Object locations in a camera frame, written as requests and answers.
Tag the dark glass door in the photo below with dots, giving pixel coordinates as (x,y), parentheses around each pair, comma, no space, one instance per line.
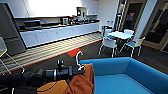
(133,15)

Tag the white chair blue seat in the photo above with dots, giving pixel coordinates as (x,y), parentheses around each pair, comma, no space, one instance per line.
(133,43)

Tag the white upper cabinet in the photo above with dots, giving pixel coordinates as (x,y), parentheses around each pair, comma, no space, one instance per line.
(91,7)
(18,8)

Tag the grey refrigerator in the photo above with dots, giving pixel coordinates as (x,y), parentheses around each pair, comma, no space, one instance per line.
(11,30)

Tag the white kitchen counter cabinets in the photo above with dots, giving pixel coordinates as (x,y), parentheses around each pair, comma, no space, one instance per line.
(56,35)

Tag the wood framed glass door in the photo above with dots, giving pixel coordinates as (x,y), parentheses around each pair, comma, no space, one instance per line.
(156,26)

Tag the white hanger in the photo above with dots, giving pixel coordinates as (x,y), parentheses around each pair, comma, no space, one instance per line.
(79,58)

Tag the white square table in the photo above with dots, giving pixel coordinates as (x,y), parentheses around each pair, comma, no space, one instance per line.
(120,34)

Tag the tall narrow shelf rack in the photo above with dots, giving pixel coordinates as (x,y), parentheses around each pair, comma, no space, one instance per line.
(120,13)

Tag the large blue sofa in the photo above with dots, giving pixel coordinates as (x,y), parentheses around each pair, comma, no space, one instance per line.
(126,76)

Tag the orange garment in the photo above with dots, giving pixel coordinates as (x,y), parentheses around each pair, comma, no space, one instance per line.
(76,83)

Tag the small countertop appliance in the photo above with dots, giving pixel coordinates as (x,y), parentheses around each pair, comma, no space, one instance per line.
(65,21)

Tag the grey microwave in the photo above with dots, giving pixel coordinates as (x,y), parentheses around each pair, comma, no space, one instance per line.
(32,24)

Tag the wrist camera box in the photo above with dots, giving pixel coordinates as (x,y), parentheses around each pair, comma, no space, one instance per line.
(60,63)

